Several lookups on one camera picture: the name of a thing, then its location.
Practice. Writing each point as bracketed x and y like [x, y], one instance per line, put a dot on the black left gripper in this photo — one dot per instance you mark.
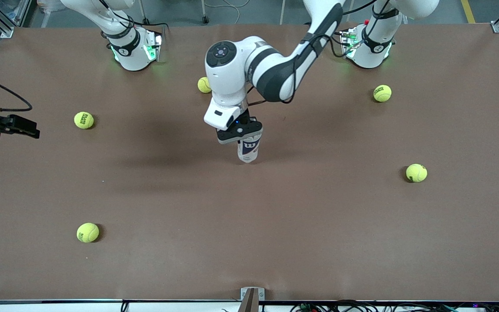
[244, 118]

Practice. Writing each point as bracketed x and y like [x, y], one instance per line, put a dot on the clear plastic tennis ball can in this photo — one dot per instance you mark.
[249, 151]

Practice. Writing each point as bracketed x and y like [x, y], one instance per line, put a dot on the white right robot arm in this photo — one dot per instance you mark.
[132, 56]

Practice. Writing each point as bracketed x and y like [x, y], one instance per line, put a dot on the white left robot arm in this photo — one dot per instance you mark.
[228, 73]

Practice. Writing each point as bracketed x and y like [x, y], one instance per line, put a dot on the yellow tennis ball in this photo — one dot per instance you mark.
[88, 232]
[382, 93]
[84, 120]
[202, 85]
[416, 173]

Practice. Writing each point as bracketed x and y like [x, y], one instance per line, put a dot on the metal stand leg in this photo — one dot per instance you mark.
[205, 11]
[350, 5]
[144, 11]
[283, 11]

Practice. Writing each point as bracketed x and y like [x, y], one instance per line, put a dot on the silver metal table bracket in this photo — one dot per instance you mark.
[261, 294]

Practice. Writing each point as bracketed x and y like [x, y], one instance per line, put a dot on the brown camera mount pole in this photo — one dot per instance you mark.
[249, 304]

